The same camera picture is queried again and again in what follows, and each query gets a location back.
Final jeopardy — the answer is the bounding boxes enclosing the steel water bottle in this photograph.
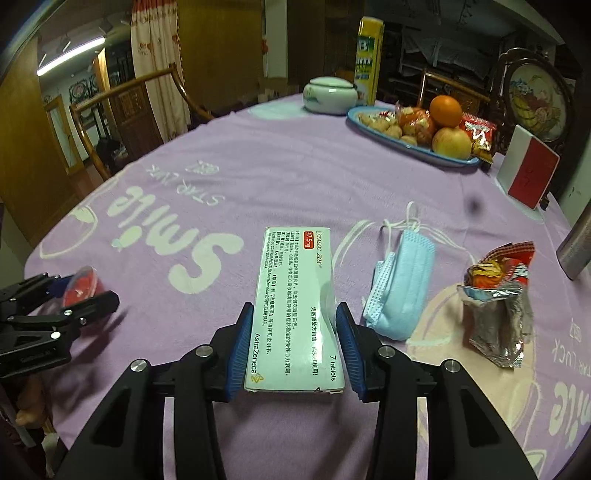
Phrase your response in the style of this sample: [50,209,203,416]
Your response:
[556,213,591,280]

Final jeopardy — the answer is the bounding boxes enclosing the walnuts on plate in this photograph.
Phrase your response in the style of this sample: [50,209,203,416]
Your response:
[358,111,418,146]

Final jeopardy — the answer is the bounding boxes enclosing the yellow apple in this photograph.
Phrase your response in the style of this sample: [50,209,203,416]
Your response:
[432,127,472,160]

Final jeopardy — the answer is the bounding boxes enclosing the white medicine box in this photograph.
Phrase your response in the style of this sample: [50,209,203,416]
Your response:
[243,227,345,394]

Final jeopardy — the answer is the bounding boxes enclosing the white ceramic jar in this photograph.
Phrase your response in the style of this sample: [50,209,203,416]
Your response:
[303,76,358,115]

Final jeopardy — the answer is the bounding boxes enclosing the patterned curtain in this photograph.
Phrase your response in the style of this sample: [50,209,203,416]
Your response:
[131,0,190,142]

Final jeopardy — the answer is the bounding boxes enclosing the person's left hand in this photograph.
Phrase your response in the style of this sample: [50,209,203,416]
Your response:
[15,375,49,428]

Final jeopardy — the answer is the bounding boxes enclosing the blue fruit plate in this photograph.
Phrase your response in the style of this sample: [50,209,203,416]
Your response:
[346,106,481,168]

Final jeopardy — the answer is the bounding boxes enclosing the red white box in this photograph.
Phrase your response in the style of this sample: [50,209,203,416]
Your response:
[497,125,560,209]

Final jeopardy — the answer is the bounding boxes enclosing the netted red apple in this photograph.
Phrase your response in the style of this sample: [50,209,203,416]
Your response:
[397,107,437,148]

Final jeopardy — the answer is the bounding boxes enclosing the red snack wrapper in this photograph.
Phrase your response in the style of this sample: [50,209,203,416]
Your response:
[458,241,535,369]

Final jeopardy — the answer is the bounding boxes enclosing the orange fruit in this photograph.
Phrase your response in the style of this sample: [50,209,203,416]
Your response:
[429,95,463,128]

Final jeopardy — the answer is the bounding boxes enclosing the red snack packet on plate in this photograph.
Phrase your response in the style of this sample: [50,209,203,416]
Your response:
[460,113,497,164]

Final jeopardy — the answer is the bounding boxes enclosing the wooden chair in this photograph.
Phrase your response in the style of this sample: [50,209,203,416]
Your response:
[69,63,214,180]

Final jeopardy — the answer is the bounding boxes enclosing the purple Smile tablecloth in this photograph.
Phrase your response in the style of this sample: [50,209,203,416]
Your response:
[25,97,590,479]

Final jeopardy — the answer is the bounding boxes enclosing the round embroidered screen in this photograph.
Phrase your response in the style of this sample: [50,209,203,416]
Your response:
[490,47,575,154]

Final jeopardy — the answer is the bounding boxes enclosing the yellow green tall box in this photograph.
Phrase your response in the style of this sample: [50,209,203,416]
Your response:
[353,16,385,106]

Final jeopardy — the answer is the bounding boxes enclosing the blue face mask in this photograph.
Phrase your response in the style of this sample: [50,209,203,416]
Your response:
[361,200,477,342]

